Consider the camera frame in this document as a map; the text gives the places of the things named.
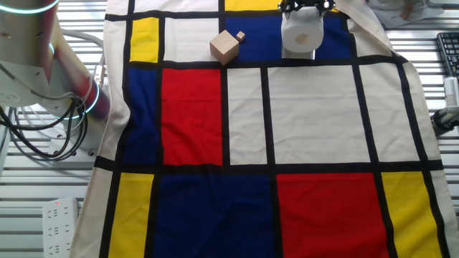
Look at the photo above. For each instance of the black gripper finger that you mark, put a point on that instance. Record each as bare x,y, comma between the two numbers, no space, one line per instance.
327,6
288,7

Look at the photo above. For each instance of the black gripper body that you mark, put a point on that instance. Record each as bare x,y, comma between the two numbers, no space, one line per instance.
308,2

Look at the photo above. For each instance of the white toilet paper roll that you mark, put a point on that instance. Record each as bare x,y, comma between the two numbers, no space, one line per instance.
302,30

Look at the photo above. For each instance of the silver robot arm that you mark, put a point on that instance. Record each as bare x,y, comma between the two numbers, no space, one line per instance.
21,53

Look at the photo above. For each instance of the small wooden cube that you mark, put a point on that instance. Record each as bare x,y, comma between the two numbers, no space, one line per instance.
240,36

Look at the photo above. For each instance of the large wooden cube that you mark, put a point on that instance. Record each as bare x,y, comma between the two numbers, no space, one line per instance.
224,46

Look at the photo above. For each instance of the white paper sheet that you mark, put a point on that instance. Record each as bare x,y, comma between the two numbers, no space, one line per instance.
416,12

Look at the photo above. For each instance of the black keyboard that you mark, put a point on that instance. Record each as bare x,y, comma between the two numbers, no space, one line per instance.
450,53

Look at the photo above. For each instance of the colour block patterned cloth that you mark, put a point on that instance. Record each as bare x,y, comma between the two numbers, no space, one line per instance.
215,143

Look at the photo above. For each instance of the white power strip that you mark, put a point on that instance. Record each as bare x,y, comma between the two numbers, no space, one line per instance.
59,229

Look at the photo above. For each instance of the small silver camera on mount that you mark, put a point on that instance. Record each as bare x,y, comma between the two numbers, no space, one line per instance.
450,104

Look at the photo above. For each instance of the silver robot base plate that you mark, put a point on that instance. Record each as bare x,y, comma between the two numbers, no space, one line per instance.
71,152

